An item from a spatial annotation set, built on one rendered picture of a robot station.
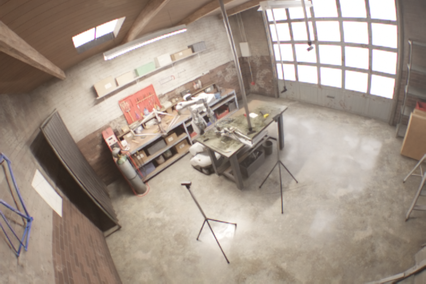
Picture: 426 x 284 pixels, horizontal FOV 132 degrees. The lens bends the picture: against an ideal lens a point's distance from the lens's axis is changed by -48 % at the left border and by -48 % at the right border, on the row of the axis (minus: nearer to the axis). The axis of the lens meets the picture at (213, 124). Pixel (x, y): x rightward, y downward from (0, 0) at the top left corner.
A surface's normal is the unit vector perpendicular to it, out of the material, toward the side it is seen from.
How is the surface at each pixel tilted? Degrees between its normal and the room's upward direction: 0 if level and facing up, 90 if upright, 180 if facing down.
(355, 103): 90
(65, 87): 90
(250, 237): 0
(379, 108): 90
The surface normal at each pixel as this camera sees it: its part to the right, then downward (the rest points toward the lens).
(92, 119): 0.62, 0.24
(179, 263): -0.26, -0.84
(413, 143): -0.76, 0.37
